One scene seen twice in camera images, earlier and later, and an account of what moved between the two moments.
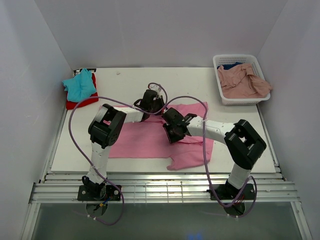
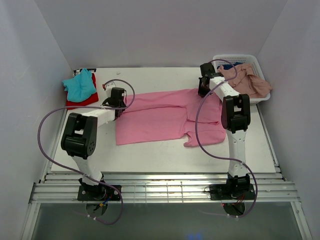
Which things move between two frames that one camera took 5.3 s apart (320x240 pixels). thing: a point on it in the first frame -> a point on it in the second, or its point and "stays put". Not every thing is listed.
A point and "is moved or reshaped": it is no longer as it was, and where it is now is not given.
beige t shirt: [239, 81] stays put
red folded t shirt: [71, 105] stays put
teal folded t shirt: [80, 87] stays put
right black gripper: [172, 139] -> [201, 93]
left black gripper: [159, 99] -> [107, 100]
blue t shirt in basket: [228, 66] stays put
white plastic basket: [219, 60] stays put
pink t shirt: [148, 139] is moved or reshaped
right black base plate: [226, 192] stays put
